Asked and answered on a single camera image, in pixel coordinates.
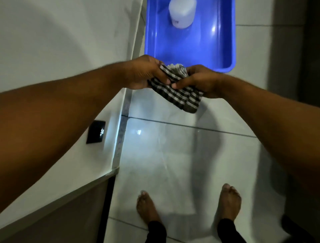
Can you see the person's right thumb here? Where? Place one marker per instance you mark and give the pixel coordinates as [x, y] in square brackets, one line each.
[182, 82]

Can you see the person's left trouser leg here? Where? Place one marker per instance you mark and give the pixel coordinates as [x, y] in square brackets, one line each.
[156, 231]

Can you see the black wall socket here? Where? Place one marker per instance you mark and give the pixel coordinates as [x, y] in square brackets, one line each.
[96, 132]

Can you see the person's trouser leg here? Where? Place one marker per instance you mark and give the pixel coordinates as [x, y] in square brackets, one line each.
[228, 231]
[156, 231]

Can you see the white plastic bottle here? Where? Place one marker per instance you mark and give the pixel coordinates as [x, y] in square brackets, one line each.
[182, 11]

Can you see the person's left forearm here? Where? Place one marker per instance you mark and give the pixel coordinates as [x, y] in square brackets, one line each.
[60, 117]

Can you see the person's foot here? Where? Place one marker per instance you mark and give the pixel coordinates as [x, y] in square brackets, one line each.
[147, 207]
[228, 202]

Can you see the person's right foot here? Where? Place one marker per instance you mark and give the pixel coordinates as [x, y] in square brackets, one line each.
[228, 202]

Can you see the person's right forearm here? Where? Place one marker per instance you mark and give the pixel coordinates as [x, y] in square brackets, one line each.
[272, 127]

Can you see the black white checked cloth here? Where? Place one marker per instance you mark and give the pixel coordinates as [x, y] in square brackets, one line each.
[178, 90]

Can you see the person's left hand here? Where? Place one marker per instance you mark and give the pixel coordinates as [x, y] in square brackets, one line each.
[142, 71]

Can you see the blue plastic tub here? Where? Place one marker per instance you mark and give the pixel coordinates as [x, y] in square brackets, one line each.
[190, 37]

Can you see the person's right trouser leg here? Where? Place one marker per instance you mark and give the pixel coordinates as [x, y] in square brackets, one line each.
[228, 231]

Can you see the person's right hand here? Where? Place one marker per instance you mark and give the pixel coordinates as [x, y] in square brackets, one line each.
[203, 80]

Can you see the person's left foot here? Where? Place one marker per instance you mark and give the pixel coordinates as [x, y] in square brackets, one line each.
[147, 207]

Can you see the person's left thumb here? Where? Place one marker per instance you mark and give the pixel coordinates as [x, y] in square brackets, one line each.
[162, 75]

